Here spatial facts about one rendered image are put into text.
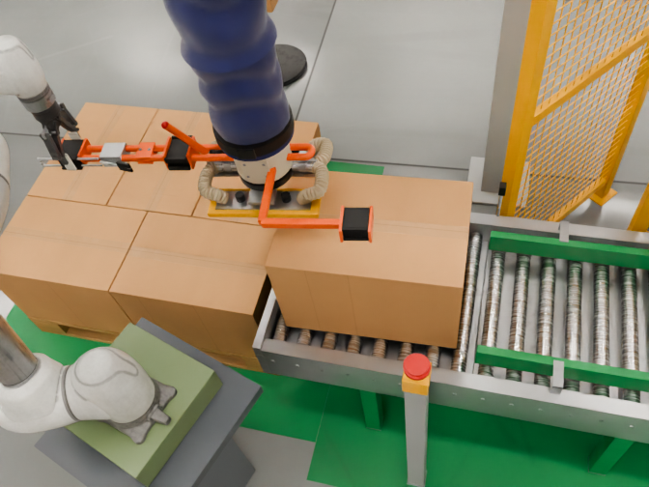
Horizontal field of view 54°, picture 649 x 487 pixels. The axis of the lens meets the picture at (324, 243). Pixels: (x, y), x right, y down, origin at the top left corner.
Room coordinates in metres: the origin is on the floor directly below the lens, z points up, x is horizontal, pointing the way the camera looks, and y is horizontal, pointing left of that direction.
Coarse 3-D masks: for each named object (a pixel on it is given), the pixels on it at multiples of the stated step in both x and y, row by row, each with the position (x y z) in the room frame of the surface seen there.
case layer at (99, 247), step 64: (128, 128) 2.32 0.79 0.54; (192, 128) 2.23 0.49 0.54; (64, 192) 1.99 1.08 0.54; (128, 192) 1.91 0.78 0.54; (192, 192) 1.84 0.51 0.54; (0, 256) 1.71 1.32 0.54; (64, 256) 1.64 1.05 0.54; (128, 256) 1.57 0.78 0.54; (192, 256) 1.51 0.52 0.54; (256, 256) 1.44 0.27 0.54; (64, 320) 1.58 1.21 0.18; (128, 320) 1.43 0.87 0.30; (192, 320) 1.30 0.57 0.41; (256, 320) 1.19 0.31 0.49
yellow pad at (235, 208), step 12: (240, 192) 1.26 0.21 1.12; (288, 192) 1.22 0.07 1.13; (216, 204) 1.26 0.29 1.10; (228, 204) 1.25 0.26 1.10; (240, 204) 1.24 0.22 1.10; (276, 204) 1.21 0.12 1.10; (288, 204) 1.20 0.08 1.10; (312, 204) 1.19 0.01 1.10; (216, 216) 1.23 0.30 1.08; (228, 216) 1.22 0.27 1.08; (240, 216) 1.21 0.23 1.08; (252, 216) 1.20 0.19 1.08; (276, 216) 1.18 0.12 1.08; (288, 216) 1.17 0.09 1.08; (300, 216) 1.16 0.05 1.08; (312, 216) 1.15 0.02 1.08
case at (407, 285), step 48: (336, 192) 1.33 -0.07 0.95; (384, 192) 1.29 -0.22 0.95; (432, 192) 1.25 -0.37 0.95; (288, 240) 1.19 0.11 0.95; (336, 240) 1.15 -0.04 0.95; (384, 240) 1.11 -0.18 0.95; (432, 240) 1.07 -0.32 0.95; (288, 288) 1.09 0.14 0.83; (336, 288) 1.03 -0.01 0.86; (384, 288) 0.97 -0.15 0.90; (432, 288) 0.92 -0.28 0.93; (384, 336) 0.98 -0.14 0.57; (432, 336) 0.92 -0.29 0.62
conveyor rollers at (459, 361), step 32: (544, 288) 1.05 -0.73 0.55; (576, 288) 1.02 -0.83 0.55; (608, 288) 1.00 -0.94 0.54; (512, 320) 0.96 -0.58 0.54; (544, 320) 0.93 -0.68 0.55; (576, 320) 0.90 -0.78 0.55; (608, 320) 0.88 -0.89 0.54; (352, 352) 0.96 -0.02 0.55; (384, 352) 0.94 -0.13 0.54; (544, 352) 0.82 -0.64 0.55; (576, 352) 0.79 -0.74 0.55; (608, 352) 0.77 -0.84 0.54; (544, 384) 0.71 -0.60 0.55; (576, 384) 0.69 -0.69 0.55
